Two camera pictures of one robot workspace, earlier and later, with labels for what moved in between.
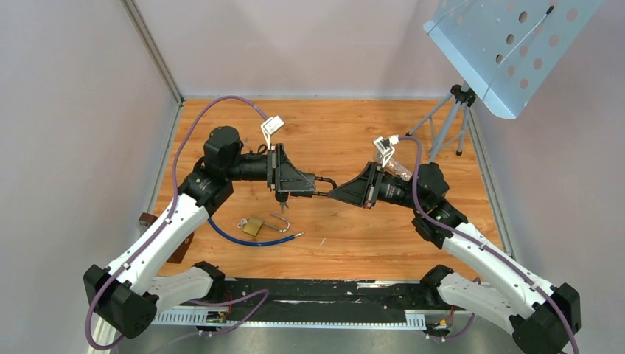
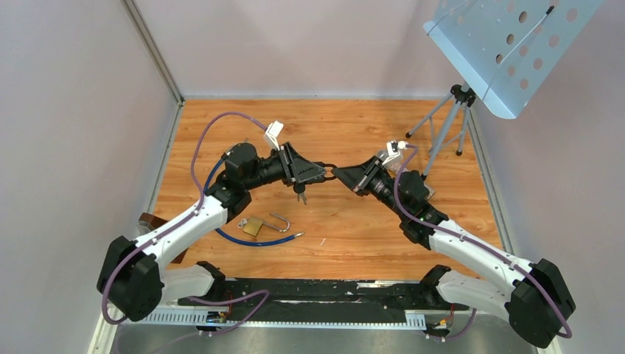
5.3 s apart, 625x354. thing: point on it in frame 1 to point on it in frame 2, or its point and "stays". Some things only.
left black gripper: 286,178 to 298,168
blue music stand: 502,49 stays
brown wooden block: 146,220 stays
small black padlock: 312,194 to 329,178
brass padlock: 253,226 stays
